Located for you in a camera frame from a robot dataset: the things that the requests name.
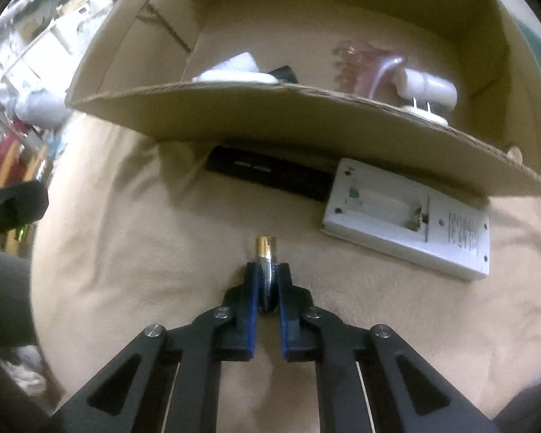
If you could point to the brown cardboard box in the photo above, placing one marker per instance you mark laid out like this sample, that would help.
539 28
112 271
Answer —
297 112

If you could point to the white plastic bag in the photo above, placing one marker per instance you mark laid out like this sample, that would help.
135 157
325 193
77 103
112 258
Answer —
40 108

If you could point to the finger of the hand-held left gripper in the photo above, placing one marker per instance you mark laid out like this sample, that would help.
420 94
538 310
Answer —
13 207

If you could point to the flat black box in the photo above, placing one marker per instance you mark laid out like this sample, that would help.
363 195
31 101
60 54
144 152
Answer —
261 169

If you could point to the gold and black battery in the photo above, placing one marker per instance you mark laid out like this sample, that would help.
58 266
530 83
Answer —
267 252

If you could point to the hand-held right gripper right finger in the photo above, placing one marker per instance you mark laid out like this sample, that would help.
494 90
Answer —
284 311

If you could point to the white earbuds case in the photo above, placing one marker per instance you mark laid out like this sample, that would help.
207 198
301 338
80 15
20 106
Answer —
234 70

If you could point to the white wall charger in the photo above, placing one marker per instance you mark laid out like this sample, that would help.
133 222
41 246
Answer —
433 88

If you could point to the beige blanket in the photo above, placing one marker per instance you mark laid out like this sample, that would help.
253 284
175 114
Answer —
139 257

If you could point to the white remote control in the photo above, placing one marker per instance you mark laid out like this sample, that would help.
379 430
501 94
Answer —
451 257

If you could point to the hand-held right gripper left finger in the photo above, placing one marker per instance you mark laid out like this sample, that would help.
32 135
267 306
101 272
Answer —
251 306

